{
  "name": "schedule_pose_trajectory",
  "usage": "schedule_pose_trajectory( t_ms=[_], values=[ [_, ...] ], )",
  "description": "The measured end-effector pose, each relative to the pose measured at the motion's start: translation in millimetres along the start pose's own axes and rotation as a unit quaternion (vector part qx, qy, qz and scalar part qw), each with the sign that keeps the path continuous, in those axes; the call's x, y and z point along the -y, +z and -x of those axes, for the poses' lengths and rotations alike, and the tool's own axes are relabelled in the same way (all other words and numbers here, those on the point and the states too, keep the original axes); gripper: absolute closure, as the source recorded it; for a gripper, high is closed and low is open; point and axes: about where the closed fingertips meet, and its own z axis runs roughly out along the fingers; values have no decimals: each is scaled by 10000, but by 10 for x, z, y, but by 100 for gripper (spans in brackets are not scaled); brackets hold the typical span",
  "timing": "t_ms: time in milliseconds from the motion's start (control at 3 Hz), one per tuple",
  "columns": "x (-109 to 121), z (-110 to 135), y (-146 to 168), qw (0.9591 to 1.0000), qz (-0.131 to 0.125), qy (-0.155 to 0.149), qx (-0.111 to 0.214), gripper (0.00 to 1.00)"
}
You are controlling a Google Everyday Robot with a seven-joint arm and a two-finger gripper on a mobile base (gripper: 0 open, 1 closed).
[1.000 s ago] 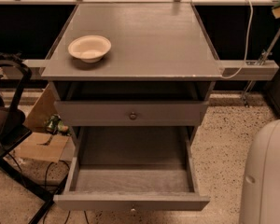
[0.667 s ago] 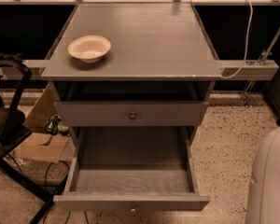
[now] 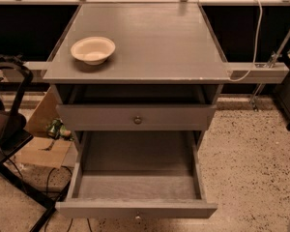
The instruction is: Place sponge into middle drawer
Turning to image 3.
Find grey wooden drawer cabinet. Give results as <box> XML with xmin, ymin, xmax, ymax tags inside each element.
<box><xmin>43</xmin><ymin>2</ymin><xmax>231</xmax><ymax>147</ymax></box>

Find open grey lower drawer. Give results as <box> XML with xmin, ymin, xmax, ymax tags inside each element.
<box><xmin>56</xmin><ymin>131</ymin><xmax>218</xmax><ymax>218</ymax></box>

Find grey upper drawer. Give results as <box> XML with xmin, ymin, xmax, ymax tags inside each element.
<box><xmin>56</xmin><ymin>104</ymin><xmax>216</xmax><ymax>131</ymax></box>

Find white paper bowl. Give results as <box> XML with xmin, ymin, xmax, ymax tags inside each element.
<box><xmin>71</xmin><ymin>37</ymin><xmax>116</xmax><ymax>65</ymax></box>

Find green crumpled bag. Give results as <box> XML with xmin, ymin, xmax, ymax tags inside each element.
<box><xmin>46</xmin><ymin>118</ymin><xmax>72</xmax><ymax>140</ymax></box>

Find cardboard sheet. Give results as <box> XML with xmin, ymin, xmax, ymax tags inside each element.
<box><xmin>16</xmin><ymin>90</ymin><xmax>72</xmax><ymax>168</ymax></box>

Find black chair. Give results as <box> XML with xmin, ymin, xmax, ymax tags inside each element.
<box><xmin>0</xmin><ymin>54</ymin><xmax>55</xmax><ymax>232</ymax></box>

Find metal diagonal strut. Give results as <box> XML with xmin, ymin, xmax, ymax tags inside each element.
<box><xmin>249</xmin><ymin>29</ymin><xmax>290</xmax><ymax>111</ymax></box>

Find white cable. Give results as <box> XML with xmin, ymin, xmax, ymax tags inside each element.
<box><xmin>228</xmin><ymin>0</ymin><xmax>263</xmax><ymax>83</ymax></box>

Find black floor cables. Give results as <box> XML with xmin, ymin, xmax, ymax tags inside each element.
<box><xmin>43</xmin><ymin>165</ymin><xmax>94</xmax><ymax>232</ymax></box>

